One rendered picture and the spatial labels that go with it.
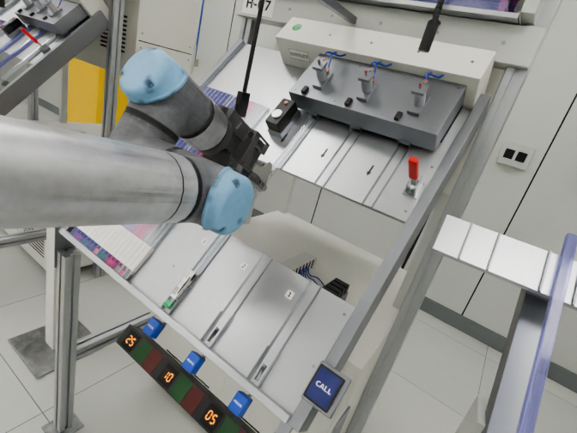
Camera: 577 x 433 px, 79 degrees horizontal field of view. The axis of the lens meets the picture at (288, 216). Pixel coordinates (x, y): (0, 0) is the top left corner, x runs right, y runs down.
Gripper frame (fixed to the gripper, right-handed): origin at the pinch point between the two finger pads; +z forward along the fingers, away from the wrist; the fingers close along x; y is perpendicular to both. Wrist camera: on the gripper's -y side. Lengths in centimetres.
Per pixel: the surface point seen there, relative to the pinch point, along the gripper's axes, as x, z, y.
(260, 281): -12.6, -2.4, -15.6
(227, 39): 190, 133, 122
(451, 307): -44, 194, 14
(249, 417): -8, 44, -56
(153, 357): -3.2, -6.2, -37.1
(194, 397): -14.4, -6.3, -37.1
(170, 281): 3.8, -4.4, -24.9
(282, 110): 5.0, 0.6, 18.6
